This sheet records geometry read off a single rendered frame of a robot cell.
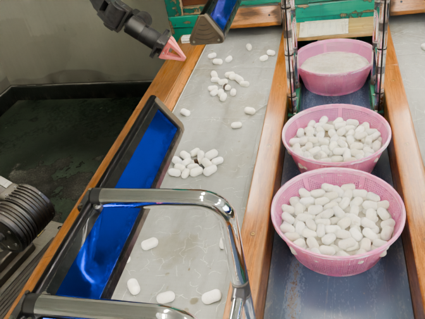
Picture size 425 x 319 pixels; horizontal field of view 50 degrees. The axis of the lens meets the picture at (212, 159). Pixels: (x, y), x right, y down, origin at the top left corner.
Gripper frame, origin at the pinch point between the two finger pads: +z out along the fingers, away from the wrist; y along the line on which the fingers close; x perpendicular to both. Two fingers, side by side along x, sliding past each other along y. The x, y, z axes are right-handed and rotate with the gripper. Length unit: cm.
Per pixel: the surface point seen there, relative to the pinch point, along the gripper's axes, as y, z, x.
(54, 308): -108, 2, -33
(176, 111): -11.6, 6.7, 10.5
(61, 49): 134, -73, 121
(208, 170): -43.4, 19.5, -1.8
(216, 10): -25.9, 1.2, -30.1
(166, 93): -4.9, 1.4, 11.6
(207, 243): -65, 24, -3
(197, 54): 27.5, 3.7, 11.0
